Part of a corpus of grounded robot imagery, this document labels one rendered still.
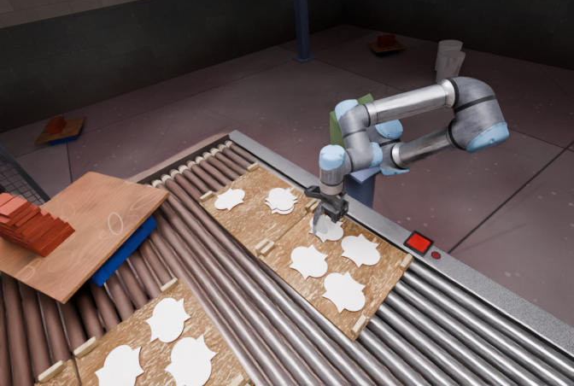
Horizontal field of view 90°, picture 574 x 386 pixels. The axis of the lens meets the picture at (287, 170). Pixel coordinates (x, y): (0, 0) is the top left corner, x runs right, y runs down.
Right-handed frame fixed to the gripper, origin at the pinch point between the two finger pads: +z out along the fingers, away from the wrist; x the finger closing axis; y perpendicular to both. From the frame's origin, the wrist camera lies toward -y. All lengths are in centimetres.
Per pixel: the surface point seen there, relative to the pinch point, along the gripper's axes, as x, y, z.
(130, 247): -57, -51, 4
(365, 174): 42.1, -9.6, 10.6
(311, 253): -12.4, 3.5, 2.3
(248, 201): -10.6, -35.1, 4.7
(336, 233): 0.0, 4.9, 2.3
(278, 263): -22.8, -3.0, 3.5
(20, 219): -77, -64, -21
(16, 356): -98, -41, 6
